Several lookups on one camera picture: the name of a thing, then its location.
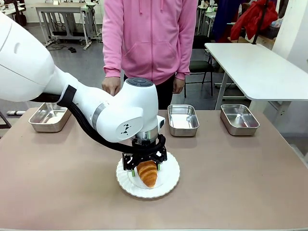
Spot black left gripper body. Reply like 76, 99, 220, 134
131, 138, 167, 166

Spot golden brown croissant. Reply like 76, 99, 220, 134
136, 160, 158, 188

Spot person's left forearm pink sleeve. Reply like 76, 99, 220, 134
175, 31, 196, 80

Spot person's right forearm pink sleeve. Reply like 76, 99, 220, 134
103, 31, 122, 79

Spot stainless steel rectangular container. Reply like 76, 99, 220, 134
220, 103, 260, 136
167, 104, 200, 137
28, 103, 72, 133

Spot person's left hand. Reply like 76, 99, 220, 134
172, 77, 185, 94

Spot person's right hand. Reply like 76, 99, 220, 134
101, 77, 122, 97

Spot white scalloped plate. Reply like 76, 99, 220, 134
115, 151, 180, 199

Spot black folding chair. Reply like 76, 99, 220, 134
184, 35, 215, 98

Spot pink zip hoodie torso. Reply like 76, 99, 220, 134
102, 0, 198, 85

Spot large white table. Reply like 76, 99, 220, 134
204, 42, 308, 111

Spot dark blue garment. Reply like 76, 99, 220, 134
213, 0, 244, 43

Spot red jacket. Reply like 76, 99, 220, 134
230, 0, 279, 41

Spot grey metal workbench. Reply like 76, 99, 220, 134
35, 4, 93, 51

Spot black slanted pole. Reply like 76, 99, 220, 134
252, 0, 270, 45

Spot dark storage basket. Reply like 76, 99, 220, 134
264, 19, 282, 39

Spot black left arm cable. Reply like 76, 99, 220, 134
57, 85, 167, 155

